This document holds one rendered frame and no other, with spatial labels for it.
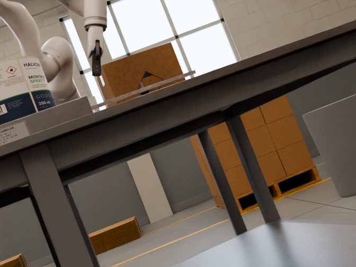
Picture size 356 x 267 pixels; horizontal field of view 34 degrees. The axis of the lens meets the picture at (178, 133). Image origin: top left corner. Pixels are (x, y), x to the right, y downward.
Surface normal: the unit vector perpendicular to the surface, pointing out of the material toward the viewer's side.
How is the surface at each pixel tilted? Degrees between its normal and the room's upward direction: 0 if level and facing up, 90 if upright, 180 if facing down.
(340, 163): 94
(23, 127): 90
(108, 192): 90
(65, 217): 90
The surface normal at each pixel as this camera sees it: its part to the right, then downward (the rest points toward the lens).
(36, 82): 0.78, -0.33
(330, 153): -0.76, 0.35
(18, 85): 0.45, -0.21
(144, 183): 0.07, -0.07
